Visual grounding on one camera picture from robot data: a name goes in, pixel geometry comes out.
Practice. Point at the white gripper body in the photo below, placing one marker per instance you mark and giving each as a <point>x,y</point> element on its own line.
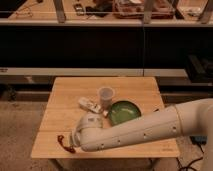
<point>75,138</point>

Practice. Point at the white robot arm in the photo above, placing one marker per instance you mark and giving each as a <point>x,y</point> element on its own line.
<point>184,119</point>

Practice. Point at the green ceramic bowl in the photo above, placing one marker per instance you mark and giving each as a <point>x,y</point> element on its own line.
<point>123,111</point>

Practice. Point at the wooden table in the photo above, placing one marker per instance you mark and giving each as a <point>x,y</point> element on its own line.
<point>63,113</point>

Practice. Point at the translucent plastic cup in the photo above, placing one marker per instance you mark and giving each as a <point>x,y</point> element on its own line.
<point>105,96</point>

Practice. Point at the red tray on shelf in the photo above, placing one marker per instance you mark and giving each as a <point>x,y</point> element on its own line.
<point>135,9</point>

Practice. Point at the metal shelf rack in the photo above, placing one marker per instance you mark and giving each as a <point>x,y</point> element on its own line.
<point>192,13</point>

